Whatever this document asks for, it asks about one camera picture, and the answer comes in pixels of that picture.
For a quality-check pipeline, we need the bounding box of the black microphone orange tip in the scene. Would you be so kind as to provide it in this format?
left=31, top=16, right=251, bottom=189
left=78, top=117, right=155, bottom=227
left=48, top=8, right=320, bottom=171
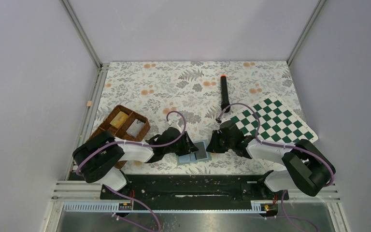
left=220, top=75, right=230, bottom=113

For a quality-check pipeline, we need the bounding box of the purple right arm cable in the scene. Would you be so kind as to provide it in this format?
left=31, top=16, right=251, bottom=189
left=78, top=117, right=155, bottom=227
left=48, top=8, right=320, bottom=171
left=215, top=102, right=336, bottom=188

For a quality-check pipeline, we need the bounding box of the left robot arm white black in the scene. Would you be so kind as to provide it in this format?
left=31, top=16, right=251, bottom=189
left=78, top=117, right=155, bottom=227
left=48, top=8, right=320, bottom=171
left=72, top=127, right=199, bottom=199

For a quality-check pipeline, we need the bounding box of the white card in basket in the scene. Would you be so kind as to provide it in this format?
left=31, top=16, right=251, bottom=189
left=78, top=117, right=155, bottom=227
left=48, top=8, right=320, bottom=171
left=126, top=119, right=144, bottom=137

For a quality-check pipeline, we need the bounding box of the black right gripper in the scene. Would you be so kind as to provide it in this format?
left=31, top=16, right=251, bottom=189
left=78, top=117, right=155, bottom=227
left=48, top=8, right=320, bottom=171
left=206, top=130, right=234, bottom=154

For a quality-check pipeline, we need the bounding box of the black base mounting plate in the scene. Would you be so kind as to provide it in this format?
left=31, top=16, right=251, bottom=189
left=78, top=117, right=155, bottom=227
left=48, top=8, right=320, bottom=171
left=100, top=174, right=308, bottom=205

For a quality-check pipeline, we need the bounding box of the aluminium cable duct rail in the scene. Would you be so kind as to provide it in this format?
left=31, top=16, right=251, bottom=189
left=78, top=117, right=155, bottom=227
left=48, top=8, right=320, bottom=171
left=63, top=201, right=267, bottom=214

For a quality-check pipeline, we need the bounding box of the brown wicker basket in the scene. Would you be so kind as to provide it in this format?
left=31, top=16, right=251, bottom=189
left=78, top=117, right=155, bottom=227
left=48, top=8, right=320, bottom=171
left=87, top=104, right=151, bottom=170

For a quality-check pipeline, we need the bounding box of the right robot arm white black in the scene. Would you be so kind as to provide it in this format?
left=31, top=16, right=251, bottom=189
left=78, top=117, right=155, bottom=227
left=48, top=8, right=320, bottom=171
left=206, top=120, right=336, bottom=199

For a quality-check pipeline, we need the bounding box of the green white chessboard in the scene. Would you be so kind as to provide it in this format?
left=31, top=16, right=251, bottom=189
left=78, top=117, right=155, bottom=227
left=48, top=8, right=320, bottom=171
left=225, top=93, right=319, bottom=170

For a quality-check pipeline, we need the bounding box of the yellow block in basket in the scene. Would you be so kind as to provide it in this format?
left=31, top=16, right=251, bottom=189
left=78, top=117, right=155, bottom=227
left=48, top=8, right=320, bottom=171
left=110, top=111, right=128, bottom=129

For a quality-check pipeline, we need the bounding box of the floral patterned table mat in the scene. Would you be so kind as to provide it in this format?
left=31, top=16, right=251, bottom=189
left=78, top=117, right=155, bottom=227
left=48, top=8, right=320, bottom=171
left=82, top=60, right=321, bottom=176

